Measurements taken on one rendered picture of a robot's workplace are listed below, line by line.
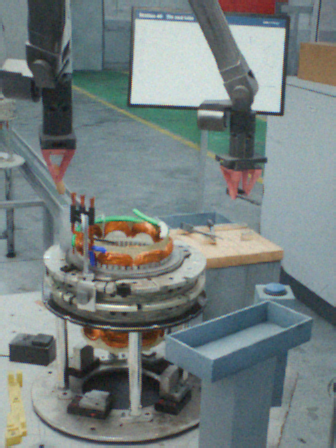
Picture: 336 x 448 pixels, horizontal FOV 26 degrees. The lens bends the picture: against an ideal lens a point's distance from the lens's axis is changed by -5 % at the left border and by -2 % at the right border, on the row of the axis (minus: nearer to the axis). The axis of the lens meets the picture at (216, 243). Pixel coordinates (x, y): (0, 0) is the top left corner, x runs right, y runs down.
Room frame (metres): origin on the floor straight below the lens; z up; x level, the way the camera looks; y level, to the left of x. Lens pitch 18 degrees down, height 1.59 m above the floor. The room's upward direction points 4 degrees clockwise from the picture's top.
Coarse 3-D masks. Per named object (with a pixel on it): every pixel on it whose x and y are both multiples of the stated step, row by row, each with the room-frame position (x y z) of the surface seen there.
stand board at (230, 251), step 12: (180, 240) 1.58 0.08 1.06; (192, 240) 1.58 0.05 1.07; (216, 240) 1.59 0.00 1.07; (228, 240) 1.60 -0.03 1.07; (252, 240) 1.61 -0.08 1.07; (264, 240) 1.61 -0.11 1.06; (204, 252) 1.51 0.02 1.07; (216, 252) 1.51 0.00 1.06; (228, 252) 1.52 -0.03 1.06; (240, 252) 1.52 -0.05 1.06; (252, 252) 1.53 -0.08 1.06; (264, 252) 1.54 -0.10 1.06; (276, 252) 1.55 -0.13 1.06; (216, 264) 1.48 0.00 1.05; (228, 264) 1.50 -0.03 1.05; (240, 264) 1.51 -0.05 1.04
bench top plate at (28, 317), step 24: (0, 312) 1.74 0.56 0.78; (24, 312) 1.75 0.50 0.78; (48, 312) 1.76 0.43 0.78; (0, 336) 1.60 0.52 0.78; (72, 336) 1.63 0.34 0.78; (0, 360) 1.48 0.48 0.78; (0, 384) 1.38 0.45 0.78; (24, 384) 1.38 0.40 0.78; (288, 384) 1.46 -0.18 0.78; (0, 408) 1.29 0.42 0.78; (24, 408) 1.29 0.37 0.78; (288, 408) 1.36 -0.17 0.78; (0, 432) 1.21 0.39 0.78; (48, 432) 1.21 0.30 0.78; (192, 432) 1.24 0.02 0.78
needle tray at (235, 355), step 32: (224, 320) 1.18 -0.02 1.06; (256, 320) 1.24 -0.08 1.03; (288, 320) 1.23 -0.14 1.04; (192, 352) 1.05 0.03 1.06; (224, 352) 1.12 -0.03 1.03; (256, 352) 1.09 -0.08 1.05; (224, 384) 1.10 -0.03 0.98; (256, 384) 1.12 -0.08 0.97; (224, 416) 1.09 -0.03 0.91; (256, 416) 1.12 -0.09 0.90
